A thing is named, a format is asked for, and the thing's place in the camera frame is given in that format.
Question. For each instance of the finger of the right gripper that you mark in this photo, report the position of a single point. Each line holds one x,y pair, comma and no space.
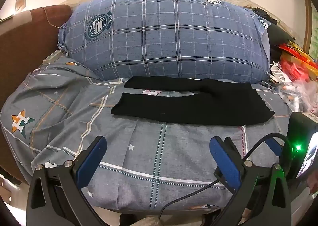
274,146

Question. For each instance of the grey patterned bed sheet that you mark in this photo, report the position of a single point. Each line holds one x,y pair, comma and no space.
148,164

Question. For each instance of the red packaging pile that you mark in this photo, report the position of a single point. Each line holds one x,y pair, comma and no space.
296,63

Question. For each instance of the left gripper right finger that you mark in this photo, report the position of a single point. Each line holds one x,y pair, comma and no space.
260,195

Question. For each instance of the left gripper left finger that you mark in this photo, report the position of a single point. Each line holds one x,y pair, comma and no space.
55,196

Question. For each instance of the black bag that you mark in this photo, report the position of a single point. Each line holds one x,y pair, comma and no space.
277,35

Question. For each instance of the blue plaid pillow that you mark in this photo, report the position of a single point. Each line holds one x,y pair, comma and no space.
177,38

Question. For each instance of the black pants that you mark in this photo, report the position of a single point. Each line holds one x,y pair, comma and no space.
210,102

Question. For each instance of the framed wall picture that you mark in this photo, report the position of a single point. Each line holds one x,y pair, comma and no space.
20,6

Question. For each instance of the brown headboard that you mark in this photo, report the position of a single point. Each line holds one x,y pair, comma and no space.
22,49

